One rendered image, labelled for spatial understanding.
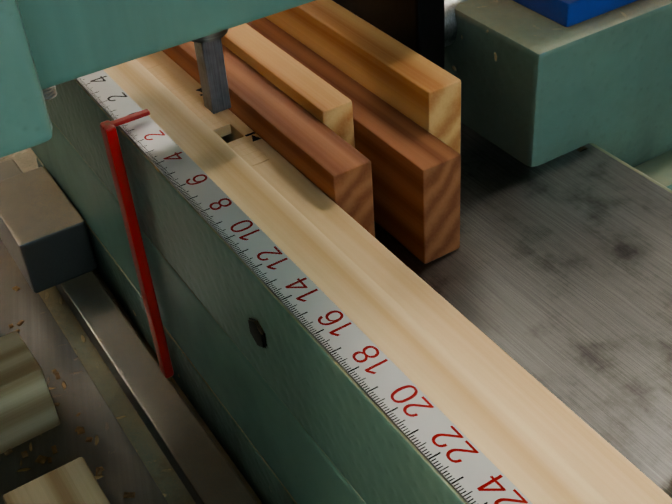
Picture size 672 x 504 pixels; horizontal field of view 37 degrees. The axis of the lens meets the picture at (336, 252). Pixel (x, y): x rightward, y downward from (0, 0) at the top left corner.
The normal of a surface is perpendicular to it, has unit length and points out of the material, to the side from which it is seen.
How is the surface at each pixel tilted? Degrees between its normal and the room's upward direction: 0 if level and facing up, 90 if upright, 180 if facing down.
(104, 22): 90
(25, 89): 90
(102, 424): 0
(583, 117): 90
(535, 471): 0
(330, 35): 90
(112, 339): 0
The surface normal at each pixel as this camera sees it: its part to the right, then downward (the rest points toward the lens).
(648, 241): -0.07, -0.78
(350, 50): -0.85, 0.37
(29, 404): 0.57, 0.48
